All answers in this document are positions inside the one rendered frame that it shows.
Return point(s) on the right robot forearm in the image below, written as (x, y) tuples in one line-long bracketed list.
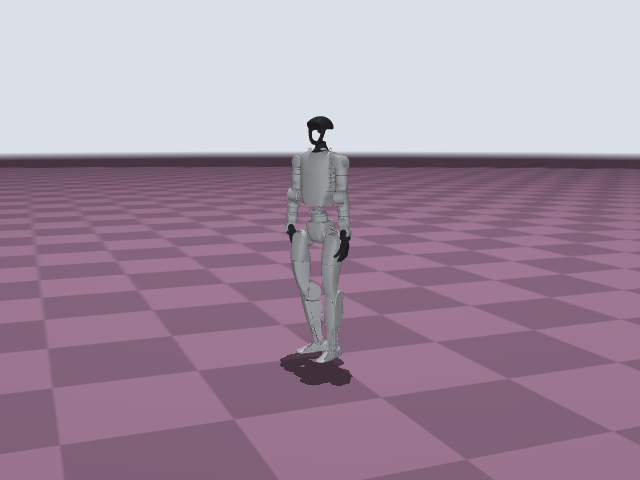
[(292, 212)]

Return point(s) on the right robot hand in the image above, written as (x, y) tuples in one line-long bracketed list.
[(291, 231)]

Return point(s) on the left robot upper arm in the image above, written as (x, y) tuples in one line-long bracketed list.
[(341, 164)]

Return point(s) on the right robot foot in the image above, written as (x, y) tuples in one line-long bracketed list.
[(312, 347)]

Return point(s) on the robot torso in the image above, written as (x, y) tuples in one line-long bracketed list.
[(317, 186)]

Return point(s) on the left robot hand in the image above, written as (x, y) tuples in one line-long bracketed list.
[(344, 246)]

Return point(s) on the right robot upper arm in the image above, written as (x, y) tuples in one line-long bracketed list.
[(294, 193)]

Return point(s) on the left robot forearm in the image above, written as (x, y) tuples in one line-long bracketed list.
[(343, 216)]

